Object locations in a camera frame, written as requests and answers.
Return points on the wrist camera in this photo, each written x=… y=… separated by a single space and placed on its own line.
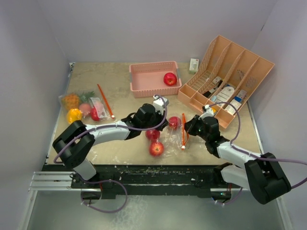
x=207 y=112
x=160 y=103

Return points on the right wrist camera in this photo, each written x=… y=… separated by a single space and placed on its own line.
x=207 y=112

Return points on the pink plastic basket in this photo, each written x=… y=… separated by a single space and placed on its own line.
x=147 y=79

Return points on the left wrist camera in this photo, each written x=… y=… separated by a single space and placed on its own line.
x=160 y=103

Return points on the clear zip bag red apples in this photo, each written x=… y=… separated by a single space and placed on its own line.
x=173 y=140

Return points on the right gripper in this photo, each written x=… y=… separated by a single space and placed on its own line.
x=189 y=126

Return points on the small white box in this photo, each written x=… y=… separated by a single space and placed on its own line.
x=194 y=65

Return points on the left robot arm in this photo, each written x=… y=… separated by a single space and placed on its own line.
x=74 y=143

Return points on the fake pineapple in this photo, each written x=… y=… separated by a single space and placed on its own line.
x=70 y=101

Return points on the fake yellow pepper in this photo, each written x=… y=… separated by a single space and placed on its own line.
x=73 y=115

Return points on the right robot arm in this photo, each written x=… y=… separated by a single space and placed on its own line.
x=261 y=174

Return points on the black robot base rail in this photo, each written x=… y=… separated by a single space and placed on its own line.
x=154 y=180

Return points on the fake red apple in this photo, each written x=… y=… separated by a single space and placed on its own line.
x=174 y=122
x=170 y=79
x=156 y=149
x=152 y=135

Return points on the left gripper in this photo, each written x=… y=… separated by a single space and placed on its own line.
x=160 y=117

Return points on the clear zip bag mixed fruit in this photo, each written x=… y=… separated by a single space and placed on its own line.
x=93 y=105

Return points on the orange desk file organizer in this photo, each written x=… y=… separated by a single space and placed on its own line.
x=225 y=63

